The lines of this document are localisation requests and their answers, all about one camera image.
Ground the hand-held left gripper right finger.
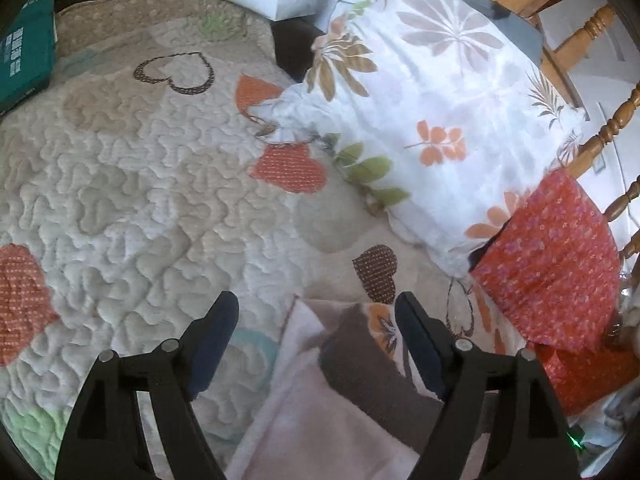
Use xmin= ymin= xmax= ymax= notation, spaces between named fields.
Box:
xmin=394 ymin=291 xmax=581 ymax=480

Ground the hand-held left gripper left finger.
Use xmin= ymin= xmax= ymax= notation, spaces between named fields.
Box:
xmin=54 ymin=290 xmax=240 ymax=480

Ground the white floral print sweater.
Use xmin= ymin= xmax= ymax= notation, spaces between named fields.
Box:
xmin=225 ymin=295 xmax=501 ymax=480

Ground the orange floral cloth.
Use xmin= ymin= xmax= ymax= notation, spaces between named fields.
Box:
xmin=470 ymin=170 xmax=640 ymax=416

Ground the quilted heart pattern bedspread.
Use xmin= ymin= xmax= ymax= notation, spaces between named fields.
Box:
xmin=0 ymin=0 xmax=531 ymax=476

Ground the white floral pillow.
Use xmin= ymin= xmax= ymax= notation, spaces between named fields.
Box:
xmin=250 ymin=0 xmax=587 ymax=277

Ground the teal package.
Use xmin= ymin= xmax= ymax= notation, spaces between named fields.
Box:
xmin=0 ymin=0 xmax=58 ymax=116

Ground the wooden bed headboard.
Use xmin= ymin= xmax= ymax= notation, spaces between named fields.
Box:
xmin=537 ymin=5 xmax=640 ymax=261

